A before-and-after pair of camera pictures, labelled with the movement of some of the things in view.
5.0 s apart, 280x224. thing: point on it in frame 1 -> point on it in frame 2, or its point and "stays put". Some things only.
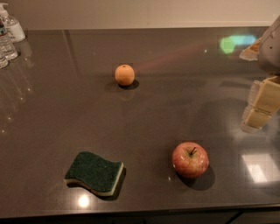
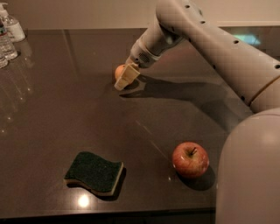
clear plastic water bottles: x=15 y=31 stays put
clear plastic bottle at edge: x=3 y=59 stays put
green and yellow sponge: x=100 y=174 stays put
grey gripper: x=271 y=51 -> x=139 y=57
